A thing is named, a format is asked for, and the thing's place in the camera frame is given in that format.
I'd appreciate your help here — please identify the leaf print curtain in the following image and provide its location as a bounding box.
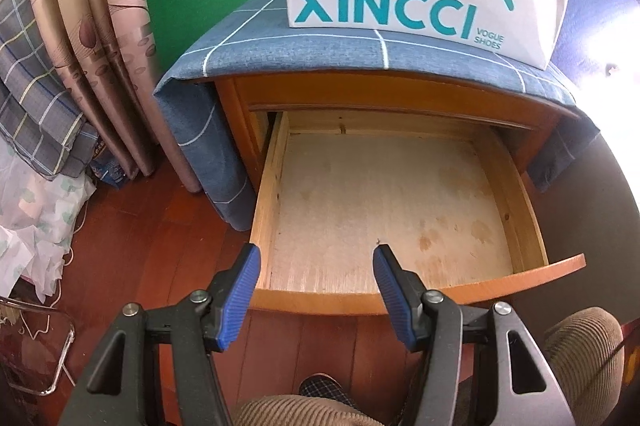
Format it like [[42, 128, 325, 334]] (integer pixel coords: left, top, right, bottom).
[[22, 0, 204, 195]]

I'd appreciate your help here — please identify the blue checked cloth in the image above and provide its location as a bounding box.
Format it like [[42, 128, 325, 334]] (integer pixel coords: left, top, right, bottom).
[[152, 0, 601, 232]]

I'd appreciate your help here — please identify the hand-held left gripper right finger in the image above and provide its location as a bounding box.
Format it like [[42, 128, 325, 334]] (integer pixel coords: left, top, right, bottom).
[[372, 244, 576, 426]]

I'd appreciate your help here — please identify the wooden drawer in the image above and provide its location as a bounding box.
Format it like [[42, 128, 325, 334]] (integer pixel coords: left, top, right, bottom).
[[248, 108, 587, 317]]

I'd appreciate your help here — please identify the white floral sheet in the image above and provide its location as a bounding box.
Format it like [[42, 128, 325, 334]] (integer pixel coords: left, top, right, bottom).
[[0, 140, 99, 297]]

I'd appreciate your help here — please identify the blue packet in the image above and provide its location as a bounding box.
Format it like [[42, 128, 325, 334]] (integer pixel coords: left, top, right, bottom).
[[89, 150, 139, 187]]

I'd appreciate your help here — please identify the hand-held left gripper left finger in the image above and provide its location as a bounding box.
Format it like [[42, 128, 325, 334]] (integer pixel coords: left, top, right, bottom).
[[62, 243, 262, 426]]

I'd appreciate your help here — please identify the grey plaid bedding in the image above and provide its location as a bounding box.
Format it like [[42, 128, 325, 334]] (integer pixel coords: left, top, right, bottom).
[[0, 0, 101, 179]]

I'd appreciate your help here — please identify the plaid slipper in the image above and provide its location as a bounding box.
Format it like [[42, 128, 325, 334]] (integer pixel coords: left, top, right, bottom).
[[298, 373, 359, 407]]

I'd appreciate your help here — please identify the wooden nightstand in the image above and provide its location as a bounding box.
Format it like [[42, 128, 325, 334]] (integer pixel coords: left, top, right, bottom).
[[212, 72, 584, 187]]

